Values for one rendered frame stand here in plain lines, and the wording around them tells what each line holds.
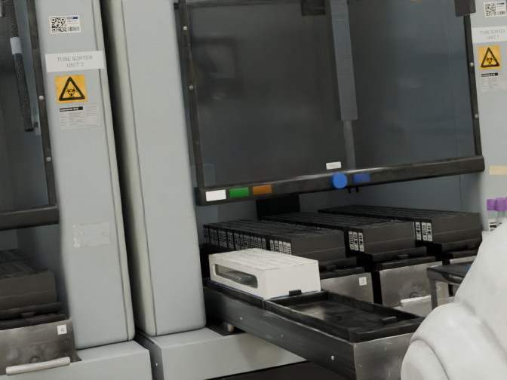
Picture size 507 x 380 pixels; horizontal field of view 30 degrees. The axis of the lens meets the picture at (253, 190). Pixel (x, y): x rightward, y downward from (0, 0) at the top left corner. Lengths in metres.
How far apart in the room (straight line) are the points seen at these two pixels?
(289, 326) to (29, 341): 0.45
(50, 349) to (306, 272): 0.44
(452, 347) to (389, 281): 1.09
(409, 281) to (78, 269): 0.61
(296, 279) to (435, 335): 0.83
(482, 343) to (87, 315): 1.09
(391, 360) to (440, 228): 0.74
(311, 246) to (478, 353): 1.12
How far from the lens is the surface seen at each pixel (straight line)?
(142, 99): 1.71
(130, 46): 1.72
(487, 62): 2.02
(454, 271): 1.62
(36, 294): 1.67
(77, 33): 1.70
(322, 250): 1.81
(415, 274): 1.82
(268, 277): 1.52
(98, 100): 1.70
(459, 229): 1.95
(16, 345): 1.60
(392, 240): 1.88
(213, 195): 1.72
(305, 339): 1.35
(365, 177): 1.83
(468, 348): 0.71
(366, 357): 1.21
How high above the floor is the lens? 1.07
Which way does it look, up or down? 3 degrees down
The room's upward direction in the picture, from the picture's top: 6 degrees counter-clockwise
